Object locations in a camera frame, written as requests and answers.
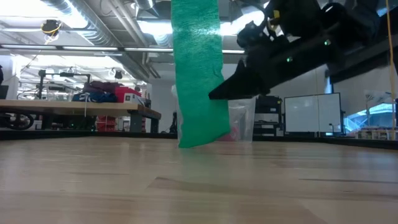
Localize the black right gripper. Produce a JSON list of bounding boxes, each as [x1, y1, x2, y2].
[[208, 21, 343, 101]]

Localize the green elastic bandage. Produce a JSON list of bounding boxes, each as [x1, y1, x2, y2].
[[170, 0, 232, 149]]

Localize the clear plastic storage box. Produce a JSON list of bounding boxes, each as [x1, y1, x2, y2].
[[171, 84, 261, 144]]

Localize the black shelf rack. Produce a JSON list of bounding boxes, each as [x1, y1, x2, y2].
[[252, 95, 284, 137]]

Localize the red item in box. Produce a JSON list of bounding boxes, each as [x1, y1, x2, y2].
[[219, 124, 242, 142]]

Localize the small white box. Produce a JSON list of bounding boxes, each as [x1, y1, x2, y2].
[[123, 93, 146, 106]]

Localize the red box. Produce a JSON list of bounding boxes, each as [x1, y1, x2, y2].
[[114, 86, 142, 103]]

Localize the maroon cloth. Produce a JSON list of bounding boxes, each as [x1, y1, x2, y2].
[[82, 80, 124, 94]]

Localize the red storage bins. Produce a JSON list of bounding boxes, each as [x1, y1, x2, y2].
[[96, 115, 119, 133]]

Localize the low shelf with small items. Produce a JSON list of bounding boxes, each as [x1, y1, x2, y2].
[[355, 126, 398, 141]]

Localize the blue bag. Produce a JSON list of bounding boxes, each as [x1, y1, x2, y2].
[[72, 91, 119, 103]]

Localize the long ceiling light strip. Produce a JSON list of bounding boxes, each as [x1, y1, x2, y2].
[[0, 44, 246, 58]]

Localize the grey metal workbench wooden top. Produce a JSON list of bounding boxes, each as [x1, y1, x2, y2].
[[0, 99, 162, 134]]

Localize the black yellow ceiling reel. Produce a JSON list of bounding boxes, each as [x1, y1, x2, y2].
[[40, 19, 63, 39]]

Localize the white whiteboard black frame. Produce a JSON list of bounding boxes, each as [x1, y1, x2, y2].
[[283, 92, 343, 136]]

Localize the yellow hanging cable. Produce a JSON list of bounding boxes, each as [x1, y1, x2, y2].
[[386, 0, 397, 141]]

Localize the black camera stand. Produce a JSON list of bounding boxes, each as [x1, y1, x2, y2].
[[37, 69, 92, 100]]

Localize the black coiled cable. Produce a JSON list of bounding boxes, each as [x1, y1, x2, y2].
[[0, 111, 35, 131]]

